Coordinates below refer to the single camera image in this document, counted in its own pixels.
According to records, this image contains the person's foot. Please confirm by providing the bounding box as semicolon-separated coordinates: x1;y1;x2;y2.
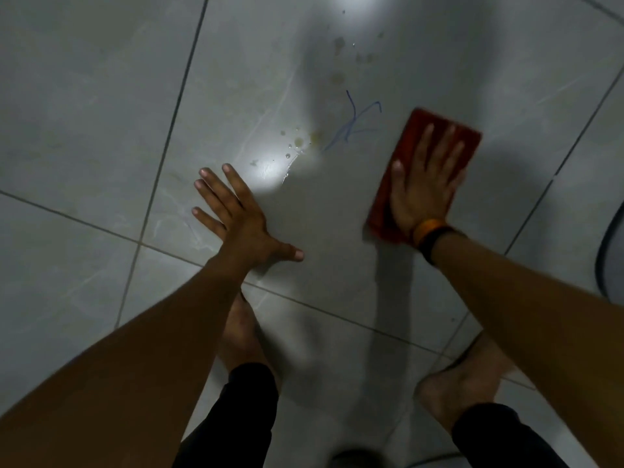
216;291;282;388
414;331;518;433

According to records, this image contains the person's black trouser leg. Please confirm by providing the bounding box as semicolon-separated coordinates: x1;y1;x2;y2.
173;362;280;468
451;403;569;468

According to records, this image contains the red cleaning cloth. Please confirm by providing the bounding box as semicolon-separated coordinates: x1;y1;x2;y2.
366;108;483;244

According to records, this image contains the black curved hose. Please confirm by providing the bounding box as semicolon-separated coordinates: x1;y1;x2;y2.
594;201;624;300

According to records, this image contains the person's black left trouser leg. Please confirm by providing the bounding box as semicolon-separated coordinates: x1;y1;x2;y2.
173;362;280;468

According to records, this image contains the person's right foot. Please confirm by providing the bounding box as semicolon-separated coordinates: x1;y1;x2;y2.
414;331;518;433

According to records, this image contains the person's left hand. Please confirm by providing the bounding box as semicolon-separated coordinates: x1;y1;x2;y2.
191;163;305;280

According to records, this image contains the orange wristband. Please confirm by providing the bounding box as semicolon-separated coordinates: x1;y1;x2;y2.
412;218;448;247

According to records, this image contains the person's left forearm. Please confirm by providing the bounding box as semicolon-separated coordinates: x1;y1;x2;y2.
0;252;256;468

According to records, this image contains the person's right hand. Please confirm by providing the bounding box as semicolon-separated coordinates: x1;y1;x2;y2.
389;123;467;235

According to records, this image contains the person's left foot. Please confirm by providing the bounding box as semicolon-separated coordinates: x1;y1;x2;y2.
216;291;282;388

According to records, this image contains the person's right forearm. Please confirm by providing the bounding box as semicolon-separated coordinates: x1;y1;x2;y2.
429;232;624;468

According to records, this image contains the black wristband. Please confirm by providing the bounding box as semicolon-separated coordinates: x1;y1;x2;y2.
418;225;467;267

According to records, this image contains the person's black right trouser leg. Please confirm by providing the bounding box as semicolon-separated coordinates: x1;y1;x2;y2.
451;403;569;468

